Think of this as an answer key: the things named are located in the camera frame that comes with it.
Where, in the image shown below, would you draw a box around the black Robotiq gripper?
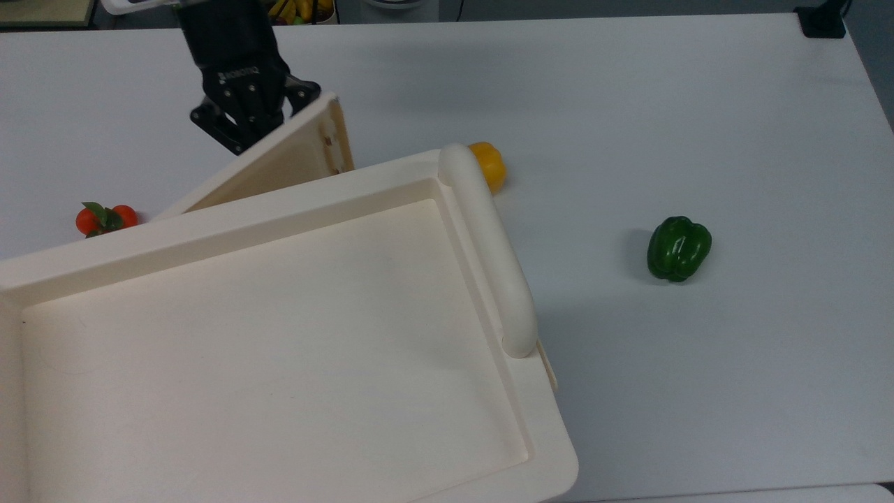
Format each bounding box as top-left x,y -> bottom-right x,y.
174,0 -> 323,156

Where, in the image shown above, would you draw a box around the cream cabinet door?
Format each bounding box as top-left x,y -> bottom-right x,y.
150,93 -> 356,223

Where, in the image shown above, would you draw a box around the yellow banana bunch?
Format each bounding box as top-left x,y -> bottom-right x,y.
268,0 -> 334,24

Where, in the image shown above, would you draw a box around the fruit basket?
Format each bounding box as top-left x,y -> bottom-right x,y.
265,0 -> 338,27

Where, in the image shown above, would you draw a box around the white round base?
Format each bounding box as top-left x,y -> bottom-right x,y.
360,0 -> 440,23

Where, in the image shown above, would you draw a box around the red tomatoes with leaves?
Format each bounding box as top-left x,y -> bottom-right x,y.
75,202 -> 139,240

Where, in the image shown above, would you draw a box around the yellow bell pepper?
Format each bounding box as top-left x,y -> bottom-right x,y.
468,142 -> 508,195

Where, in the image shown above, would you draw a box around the wooden board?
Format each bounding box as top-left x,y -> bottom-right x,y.
0,0 -> 98,29

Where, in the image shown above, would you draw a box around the green bell pepper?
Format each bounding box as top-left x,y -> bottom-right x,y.
647,216 -> 713,283

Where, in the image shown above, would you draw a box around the black table clamp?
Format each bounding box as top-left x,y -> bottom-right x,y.
795,0 -> 851,39

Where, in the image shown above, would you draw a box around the cream tubular cabinet handle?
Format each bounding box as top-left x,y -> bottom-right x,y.
438,142 -> 538,359

